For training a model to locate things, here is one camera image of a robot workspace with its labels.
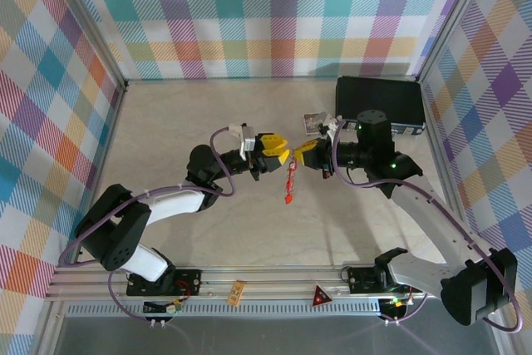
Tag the plain red key tag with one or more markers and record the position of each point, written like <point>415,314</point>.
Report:
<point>287,198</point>

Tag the aluminium side rail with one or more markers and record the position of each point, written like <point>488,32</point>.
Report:
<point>436,139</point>
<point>110,139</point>

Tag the right connector board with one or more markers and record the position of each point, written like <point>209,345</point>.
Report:
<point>395,307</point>

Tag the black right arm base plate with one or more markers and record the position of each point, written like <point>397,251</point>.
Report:
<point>361,280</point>

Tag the black hard case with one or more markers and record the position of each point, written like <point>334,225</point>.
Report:
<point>378,93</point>

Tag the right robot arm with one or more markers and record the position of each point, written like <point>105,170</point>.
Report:
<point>436,213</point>

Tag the left connector board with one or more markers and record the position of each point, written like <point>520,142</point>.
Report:
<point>166,308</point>

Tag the aluminium corner post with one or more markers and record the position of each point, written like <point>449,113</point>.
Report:
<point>452,18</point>
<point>95,31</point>

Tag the connector board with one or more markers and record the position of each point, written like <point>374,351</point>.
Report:
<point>395,307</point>
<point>166,308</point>

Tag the orange label sticker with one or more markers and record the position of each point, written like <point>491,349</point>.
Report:
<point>235,293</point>

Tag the small printed card box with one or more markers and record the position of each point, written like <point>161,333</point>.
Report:
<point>311,124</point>

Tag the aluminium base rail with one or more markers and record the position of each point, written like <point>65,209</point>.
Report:
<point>270,284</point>

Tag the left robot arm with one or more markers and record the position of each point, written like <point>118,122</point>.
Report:
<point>174,201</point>

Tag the red triangle warning sticker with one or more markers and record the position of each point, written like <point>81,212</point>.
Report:
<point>322,299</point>

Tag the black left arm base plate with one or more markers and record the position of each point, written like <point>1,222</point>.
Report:
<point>189,282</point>

